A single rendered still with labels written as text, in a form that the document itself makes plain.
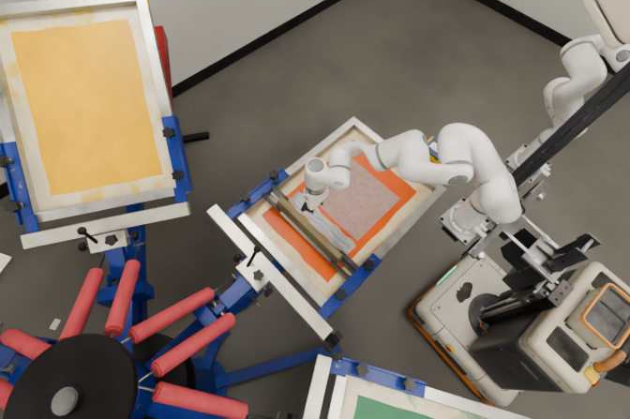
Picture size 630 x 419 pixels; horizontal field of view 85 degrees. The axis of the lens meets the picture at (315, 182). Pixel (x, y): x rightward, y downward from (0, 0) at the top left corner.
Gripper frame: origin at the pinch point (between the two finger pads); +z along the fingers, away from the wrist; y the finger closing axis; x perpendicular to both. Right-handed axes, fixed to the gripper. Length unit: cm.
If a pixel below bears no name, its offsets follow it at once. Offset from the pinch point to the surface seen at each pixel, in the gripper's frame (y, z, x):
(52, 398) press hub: -90, -21, 1
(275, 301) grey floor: -28, 115, 8
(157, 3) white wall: 44, 29, 199
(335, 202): 14.6, 20.2, 1.3
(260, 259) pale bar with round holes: -28.0, 10.6, 2.3
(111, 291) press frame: -74, 8, 30
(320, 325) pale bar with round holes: -28.8, 11.6, -31.0
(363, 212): 19.9, 20.7, -11.0
